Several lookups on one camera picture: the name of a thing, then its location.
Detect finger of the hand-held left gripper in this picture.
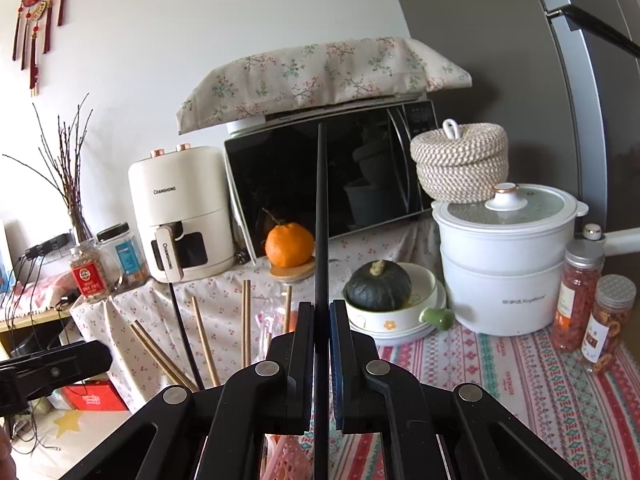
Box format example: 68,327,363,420
0,340,113,413

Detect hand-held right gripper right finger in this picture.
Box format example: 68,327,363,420
329,300,586,480

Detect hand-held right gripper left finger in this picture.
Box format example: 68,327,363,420
60,301,317,480

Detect black chopstick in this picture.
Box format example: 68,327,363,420
169,282,206,392
312,121,330,480

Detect pink plastic basket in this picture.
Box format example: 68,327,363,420
256,310,317,480

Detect red cardboard box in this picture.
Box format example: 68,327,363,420
62,380,130,413

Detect wooden shelf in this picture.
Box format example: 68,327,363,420
0,305,81,361

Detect glass jar with wooden lid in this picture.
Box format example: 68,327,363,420
257,264,317,346

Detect dark green pumpkin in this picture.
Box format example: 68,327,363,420
344,260,413,312

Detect pink cloth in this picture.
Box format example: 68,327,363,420
10,272,81,311

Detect large orange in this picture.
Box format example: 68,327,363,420
264,208,316,269

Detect floral tablecloth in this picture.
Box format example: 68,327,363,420
70,217,446,414

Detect red-label glass jar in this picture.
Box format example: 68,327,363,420
67,240,121,305

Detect black power strip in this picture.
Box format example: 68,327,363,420
22,232,71,261

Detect black-lid plastic jar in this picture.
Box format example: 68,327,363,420
96,222,150,291

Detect black microwave oven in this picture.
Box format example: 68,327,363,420
223,100,441,264

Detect white electric pot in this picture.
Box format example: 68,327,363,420
431,183,590,336

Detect dry branches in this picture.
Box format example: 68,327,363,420
2,92,96,244

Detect white air fryer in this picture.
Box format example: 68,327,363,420
127,142,236,284

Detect woven lidded basket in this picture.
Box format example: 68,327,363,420
410,118,510,205

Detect silver-lid jar of red spice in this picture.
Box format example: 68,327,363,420
551,238,606,354

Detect floral cloth cover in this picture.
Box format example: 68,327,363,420
175,36,473,136

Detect silver-lid jar of dried slices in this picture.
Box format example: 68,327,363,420
580,274,637,375

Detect grey refrigerator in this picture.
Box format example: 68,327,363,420
382,0,640,241

